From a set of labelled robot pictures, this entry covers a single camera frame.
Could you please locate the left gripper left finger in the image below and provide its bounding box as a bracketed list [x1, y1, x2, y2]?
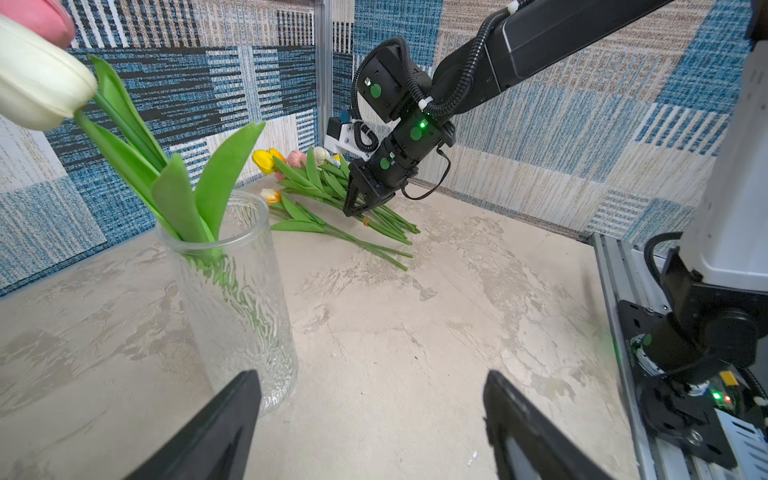
[127, 370, 261, 479]

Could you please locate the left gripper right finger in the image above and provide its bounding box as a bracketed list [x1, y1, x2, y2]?
[483, 370, 609, 479]

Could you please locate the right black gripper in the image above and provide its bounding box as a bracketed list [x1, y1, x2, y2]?
[343, 119, 456, 217]

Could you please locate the tulip bunch yellow orange pink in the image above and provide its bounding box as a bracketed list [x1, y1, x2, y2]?
[252, 147, 420, 245]

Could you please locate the clear glass vase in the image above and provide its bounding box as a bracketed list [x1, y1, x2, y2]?
[157, 190, 299, 416]

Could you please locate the pink tulip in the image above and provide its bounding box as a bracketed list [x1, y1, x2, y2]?
[1, 1, 265, 243]

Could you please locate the white tulip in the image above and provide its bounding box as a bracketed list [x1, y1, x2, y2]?
[1, 15, 180, 239]

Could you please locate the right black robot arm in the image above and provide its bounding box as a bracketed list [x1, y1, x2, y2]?
[343, 1, 767, 383]

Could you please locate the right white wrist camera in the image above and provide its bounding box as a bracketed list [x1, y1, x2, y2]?
[322, 117, 371, 161]

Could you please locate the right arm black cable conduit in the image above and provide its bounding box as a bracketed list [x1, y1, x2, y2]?
[350, 0, 529, 154]

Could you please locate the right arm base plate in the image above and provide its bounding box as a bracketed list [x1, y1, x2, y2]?
[612, 300, 738, 479]

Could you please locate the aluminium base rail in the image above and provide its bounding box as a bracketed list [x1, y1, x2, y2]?
[591, 228, 767, 479]

